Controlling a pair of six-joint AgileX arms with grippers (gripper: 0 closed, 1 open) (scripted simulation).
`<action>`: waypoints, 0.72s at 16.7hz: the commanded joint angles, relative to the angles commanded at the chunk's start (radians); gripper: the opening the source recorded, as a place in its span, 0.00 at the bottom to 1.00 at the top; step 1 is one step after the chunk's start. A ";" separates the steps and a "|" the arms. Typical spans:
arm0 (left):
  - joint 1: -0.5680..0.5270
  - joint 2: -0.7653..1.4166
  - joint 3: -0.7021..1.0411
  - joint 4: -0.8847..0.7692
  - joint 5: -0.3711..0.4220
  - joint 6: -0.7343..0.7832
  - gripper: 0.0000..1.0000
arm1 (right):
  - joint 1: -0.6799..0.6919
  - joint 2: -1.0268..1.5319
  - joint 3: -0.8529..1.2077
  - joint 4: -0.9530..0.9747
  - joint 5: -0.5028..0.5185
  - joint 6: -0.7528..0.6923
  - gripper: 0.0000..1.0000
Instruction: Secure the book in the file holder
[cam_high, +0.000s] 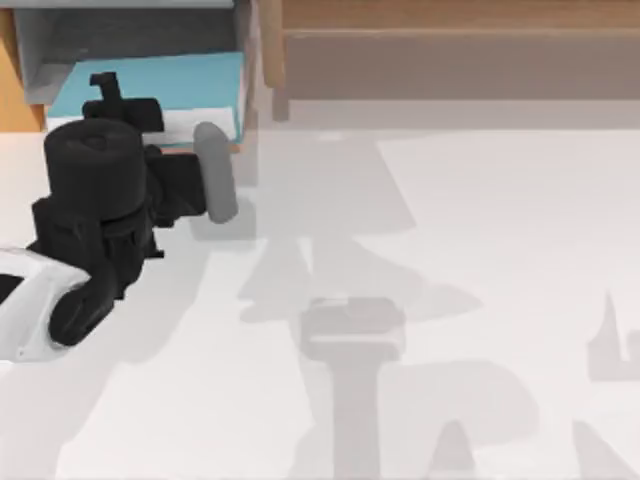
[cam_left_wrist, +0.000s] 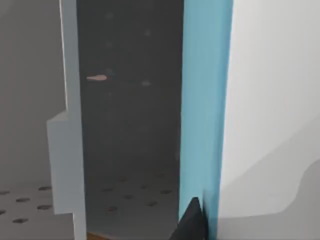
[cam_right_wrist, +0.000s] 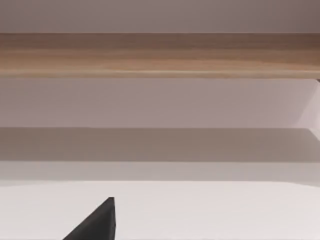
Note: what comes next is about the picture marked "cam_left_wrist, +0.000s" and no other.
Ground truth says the pale grey upright post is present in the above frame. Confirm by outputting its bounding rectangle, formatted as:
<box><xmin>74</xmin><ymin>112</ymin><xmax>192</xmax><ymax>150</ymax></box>
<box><xmin>46</xmin><ymin>0</ymin><xmax>87</xmax><ymax>240</ymax></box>

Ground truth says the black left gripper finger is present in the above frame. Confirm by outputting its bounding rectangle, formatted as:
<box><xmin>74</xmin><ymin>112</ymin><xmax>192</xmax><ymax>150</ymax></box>
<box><xmin>169</xmin><ymin>196</ymin><xmax>209</xmax><ymax>240</ymax></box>

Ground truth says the grey pierced drawer inside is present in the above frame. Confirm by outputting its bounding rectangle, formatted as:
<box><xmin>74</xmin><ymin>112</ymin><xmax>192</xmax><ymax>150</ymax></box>
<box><xmin>0</xmin><ymin>0</ymin><xmax>185</xmax><ymax>240</ymax></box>

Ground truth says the light blue panel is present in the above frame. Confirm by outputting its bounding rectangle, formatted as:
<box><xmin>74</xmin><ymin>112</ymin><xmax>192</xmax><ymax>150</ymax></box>
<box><xmin>177</xmin><ymin>0</ymin><xmax>234</xmax><ymax>240</ymax></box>

